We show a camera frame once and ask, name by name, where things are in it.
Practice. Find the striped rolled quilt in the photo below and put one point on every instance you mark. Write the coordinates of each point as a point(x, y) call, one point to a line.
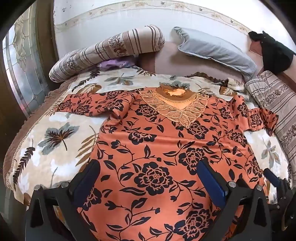
point(104, 48)

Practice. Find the wooden door frame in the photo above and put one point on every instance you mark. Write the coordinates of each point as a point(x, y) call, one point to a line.
point(45, 34)

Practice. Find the orange black floral shirt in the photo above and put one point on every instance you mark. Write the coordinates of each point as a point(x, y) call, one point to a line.
point(150, 139)

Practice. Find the grey pillow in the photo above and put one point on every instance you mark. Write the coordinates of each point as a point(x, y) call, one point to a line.
point(215, 51)

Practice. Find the purple cloth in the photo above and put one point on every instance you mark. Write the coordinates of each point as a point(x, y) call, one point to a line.
point(113, 63)

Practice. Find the pink bed sheet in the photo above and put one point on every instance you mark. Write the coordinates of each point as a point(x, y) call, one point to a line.
point(166, 62)

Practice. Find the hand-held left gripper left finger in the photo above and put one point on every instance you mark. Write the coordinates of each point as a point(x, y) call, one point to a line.
point(84, 185)

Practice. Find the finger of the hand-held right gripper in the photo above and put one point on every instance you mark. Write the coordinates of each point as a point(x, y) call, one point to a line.
point(271, 177)

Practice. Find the striped pillow at right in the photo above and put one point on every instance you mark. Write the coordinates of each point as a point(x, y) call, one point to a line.
point(272, 97)

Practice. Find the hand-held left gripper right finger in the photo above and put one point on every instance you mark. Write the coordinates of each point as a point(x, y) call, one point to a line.
point(211, 183)

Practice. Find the stained glass door panel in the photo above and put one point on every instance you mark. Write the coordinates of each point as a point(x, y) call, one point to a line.
point(23, 69)

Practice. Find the cream leaf print blanket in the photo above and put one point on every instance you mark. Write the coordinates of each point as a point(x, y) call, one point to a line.
point(46, 148)

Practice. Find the black garment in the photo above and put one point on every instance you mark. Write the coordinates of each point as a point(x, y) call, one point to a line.
point(275, 53)

